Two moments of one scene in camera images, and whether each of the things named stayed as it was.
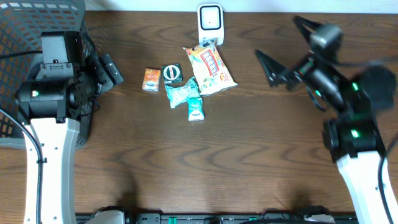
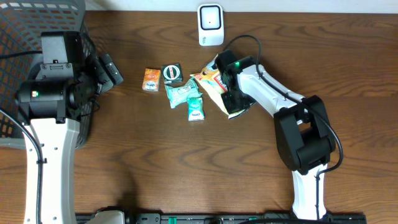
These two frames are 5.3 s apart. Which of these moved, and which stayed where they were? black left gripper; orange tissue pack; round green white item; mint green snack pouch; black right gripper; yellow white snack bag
Moved: black right gripper; yellow white snack bag
Stayed: orange tissue pack; black left gripper; round green white item; mint green snack pouch
